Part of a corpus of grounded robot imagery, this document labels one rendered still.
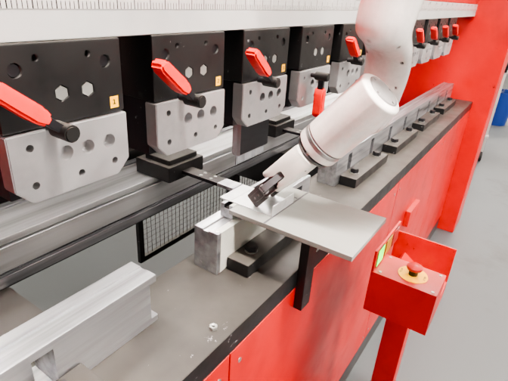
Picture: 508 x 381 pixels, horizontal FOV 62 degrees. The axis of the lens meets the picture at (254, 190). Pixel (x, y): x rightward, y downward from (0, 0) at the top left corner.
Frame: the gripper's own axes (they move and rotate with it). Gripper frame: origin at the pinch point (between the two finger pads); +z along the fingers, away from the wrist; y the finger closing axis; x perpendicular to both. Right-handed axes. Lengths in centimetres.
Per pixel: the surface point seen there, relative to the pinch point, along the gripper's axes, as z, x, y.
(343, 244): -10.9, 16.7, 4.9
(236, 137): -5.3, -11.3, 3.7
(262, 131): -5.6, -10.4, -4.2
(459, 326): 51, 98, -121
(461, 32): -14, -19, -216
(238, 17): -24.8, -22.6, 10.2
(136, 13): -25.2, -23.0, 30.8
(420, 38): -22, -15, -91
